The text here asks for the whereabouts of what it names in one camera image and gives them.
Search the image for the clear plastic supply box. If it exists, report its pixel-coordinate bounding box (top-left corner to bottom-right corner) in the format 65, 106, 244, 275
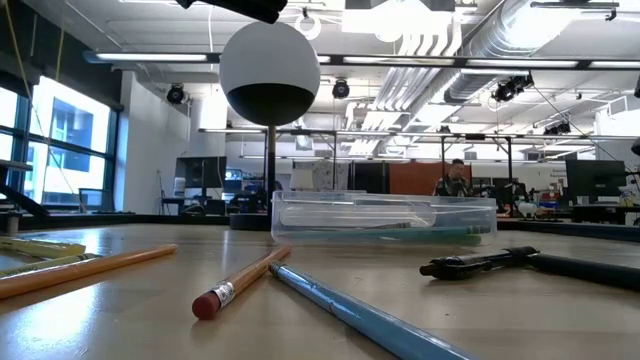
270, 189, 499, 247

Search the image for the orange pencil red eraser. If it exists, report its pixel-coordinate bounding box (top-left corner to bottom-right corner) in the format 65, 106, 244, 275
191, 244, 292, 322
0, 243, 179, 301

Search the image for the yellow highlighter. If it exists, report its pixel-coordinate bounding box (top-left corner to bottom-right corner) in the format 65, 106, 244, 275
0, 236, 87, 260

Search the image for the blue pencil green ferrule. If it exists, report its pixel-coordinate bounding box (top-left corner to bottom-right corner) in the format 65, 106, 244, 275
268, 260, 479, 360

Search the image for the green crayon yellow-green label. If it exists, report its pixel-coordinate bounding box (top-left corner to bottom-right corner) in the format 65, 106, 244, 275
0, 252, 104, 279

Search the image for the black pen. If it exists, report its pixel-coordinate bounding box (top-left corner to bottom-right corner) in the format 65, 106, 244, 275
418, 245, 640, 292

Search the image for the white globe lamp black stand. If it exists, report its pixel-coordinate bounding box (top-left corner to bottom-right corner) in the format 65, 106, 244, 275
218, 19, 322, 232

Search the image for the long ceiling light strip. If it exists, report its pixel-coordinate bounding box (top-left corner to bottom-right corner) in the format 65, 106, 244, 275
83, 49, 221, 65
317, 54, 640, 71

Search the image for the black round ceiling spotlight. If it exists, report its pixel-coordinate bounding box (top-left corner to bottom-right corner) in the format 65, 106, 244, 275
331, 78, 352, 101

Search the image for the black monitor on standing desk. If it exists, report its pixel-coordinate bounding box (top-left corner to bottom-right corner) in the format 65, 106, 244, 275
174, 155, 228, 199

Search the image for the white printed board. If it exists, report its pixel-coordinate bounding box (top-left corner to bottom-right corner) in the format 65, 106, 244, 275
288, 160, 351, 191

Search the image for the black standing desk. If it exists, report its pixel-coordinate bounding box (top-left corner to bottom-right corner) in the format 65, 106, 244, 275
160, 196, 229, 216

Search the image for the black equipment top right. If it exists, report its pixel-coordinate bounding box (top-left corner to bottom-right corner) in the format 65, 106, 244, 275
0, 159, 640, 244

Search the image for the person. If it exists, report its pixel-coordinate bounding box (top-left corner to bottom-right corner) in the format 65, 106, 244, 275
432, 158, 474, 198

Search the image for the black ceiling spotlight cluster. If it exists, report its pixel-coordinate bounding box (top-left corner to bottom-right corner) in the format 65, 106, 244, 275
491, 73, 535, 104

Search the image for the small black ceiling fixture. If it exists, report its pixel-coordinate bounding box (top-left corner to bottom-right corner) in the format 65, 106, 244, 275
543, 120, 573, 137

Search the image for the large black monitor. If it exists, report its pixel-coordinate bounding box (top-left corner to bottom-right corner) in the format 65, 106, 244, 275
565, 159, 628, 206

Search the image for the low black desk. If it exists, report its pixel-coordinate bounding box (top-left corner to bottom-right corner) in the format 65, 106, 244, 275
569, 203, 640, 226

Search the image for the white hanging ring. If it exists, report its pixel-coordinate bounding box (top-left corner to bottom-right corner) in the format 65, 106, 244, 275
293, 13, 323, 42

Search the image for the black round wall device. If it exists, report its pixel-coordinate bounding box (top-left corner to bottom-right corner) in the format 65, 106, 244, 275
166, 83, 188, 106

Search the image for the hanging yellow cord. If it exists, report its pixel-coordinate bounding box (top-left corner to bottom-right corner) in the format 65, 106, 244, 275
53, 27, 67, 84
2, 0, 84, 204

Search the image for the orange partition wall panel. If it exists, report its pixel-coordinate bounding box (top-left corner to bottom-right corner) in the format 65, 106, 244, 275
388, 162, 473, 197

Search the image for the black overhead pipe frame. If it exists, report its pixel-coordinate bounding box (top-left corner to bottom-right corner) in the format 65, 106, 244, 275
198, 127, 640, 216

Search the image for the silver ventilation duct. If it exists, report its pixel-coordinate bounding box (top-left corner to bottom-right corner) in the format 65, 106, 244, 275
439, 0, 596, 104

